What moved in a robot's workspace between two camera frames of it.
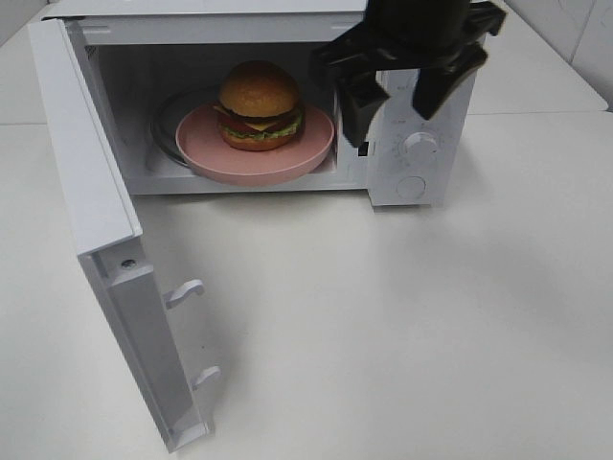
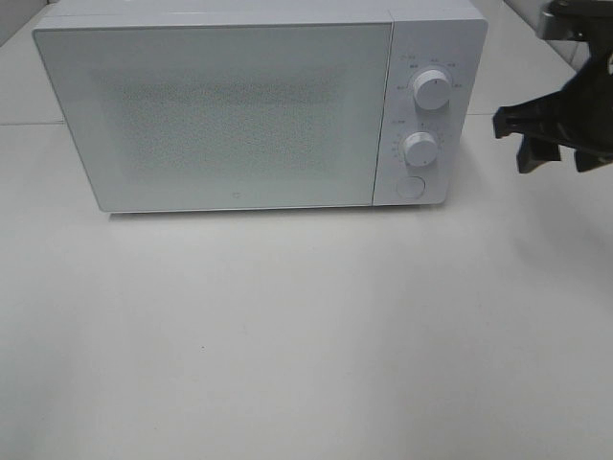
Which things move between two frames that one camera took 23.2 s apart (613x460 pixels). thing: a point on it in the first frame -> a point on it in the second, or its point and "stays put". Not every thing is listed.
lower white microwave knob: x=420 y=149 stays put
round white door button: x=411 y=187 stays put
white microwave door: x=107 y=226 -> x=224 y=116
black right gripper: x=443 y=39 -> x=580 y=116
